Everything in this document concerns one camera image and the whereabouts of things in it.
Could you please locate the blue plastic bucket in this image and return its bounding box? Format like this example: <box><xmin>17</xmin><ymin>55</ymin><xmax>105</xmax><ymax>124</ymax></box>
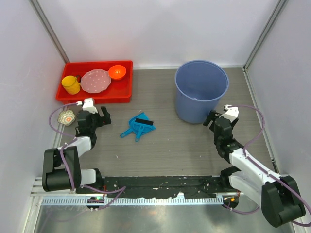
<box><xmin>174</xmin><ymin>60</ymin><xmax>229</xmax><ymax>124</ymax></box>

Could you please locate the blue hand brush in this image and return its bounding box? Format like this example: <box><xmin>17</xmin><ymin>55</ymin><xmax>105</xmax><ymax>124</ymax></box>
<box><xmin>133</xmin><ymin>118</ymin><xmax>155</xmax><ymax>142</ymax></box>

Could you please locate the blue dustpan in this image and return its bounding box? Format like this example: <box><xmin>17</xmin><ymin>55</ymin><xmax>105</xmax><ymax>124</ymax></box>
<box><xmin>120</xmin><ymin>112</ymin><xmax>150</xmax><ymax>138</ymax></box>

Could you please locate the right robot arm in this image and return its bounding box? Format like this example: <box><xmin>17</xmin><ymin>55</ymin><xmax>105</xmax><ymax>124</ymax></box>
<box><xmin>203</xmin><ymin>105</ymin><xmax>310</xmax><ymax>228</ymax></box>

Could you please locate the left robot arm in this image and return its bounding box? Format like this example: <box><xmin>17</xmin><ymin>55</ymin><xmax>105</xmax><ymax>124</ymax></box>
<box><xmin>42</xmin><ymin>106</ymin><xmax>111</xmax><ymax>194</ymax></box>

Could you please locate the small floral bowl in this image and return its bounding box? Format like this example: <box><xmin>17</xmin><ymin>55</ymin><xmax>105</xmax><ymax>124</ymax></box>
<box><xmin>58</xmin><ymin>109</ymin><xmax>76</xmax><ymax>126</ymax></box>

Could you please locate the red plastic tray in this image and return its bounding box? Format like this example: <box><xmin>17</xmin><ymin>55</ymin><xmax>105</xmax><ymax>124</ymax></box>
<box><xmin>55</xmin><ymin>60</ymin><xmax>133</xmax><ymax>104</ymax></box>

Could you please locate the pink polka dot plate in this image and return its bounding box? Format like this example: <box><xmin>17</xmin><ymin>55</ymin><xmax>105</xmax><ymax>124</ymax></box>
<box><xmin>80</xmin><ymin>69</ymin><xmax>111</xmax><ymax>94</ymax></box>

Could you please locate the orange bowl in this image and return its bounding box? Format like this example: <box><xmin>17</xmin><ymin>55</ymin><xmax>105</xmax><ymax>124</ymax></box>
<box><xmin>108</xmin><ymin>65</ymin><xmax>127</xmax><ymax>81</ymax></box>

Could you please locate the yellow mug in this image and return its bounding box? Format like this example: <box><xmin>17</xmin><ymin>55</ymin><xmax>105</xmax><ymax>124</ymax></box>
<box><xmin>61</xmin><ymin>75</ymin><xmax>80</xmax><ymax>95</ymax></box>

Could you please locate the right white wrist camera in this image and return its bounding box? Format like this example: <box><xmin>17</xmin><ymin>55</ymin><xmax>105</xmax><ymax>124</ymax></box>
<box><xmin>222</xmin><ymin>104</ymin><xmax>239</xmax><ymax>123</ymax></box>

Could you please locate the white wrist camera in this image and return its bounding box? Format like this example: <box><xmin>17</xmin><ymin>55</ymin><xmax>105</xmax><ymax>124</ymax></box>
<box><xmin>222</xmin><ymin>104</ymin><xmax>239</xmax><ymax>123</ymax></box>
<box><xmin>82</xmin><ymin>98</ymin><xmax>98</xmax><ymax>114</ymax></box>

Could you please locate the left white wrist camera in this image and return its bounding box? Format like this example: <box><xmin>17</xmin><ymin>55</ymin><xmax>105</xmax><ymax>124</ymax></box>
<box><xmin>82</xmin><ymin>98</ymin><xmax>98</xmax><ymax>114</ymax></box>

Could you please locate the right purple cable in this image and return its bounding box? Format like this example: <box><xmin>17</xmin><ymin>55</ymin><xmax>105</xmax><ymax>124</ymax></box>
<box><xmin>221</xmin><ymin>104</ymin><xmax>311</xmax><ymax>228</ymax></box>

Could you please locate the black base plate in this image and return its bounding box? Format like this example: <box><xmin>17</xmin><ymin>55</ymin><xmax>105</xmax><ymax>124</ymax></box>
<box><xmin>75</xmin><ymin>175</ymin><xmax>231</xmax><ymax>200</ymax></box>

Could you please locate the white slotted cable duct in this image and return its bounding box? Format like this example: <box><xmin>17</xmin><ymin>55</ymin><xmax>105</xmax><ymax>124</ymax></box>
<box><xmin>41</xmin><ymin>193</ymin><xmax>224</xmax><ymax>207</ymax></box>

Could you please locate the aluminium front rail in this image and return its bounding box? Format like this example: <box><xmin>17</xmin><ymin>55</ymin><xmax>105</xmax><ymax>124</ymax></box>
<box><xmin>30</xmin><ymin>174</ymin><xmax>297</xmax><ymax>197</ymax></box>

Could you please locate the right aluminium corner post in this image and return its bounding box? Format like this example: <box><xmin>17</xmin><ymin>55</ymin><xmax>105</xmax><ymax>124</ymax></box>
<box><xmin>243</xmin><ymin>0</ymin><xmax>289</xmax><ymax>71</ymax></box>

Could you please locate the aluminium corner post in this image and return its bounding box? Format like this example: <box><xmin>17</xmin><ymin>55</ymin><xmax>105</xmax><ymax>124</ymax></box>
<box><xmin>243</xmin><ymin>0</ymin><xmax>289</xmax><ymax>71</ymax></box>
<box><xmin>29</xmin><ymin>0</ymin><xmax>70</xmax><ymax>64</ymax></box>

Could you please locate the left aluminium corner post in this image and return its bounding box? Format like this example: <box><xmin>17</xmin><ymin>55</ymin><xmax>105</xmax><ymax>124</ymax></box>
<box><xmin>29</xmin><ymin>0</ymin><xmax>70</xmax><ymax>64</ymax></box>

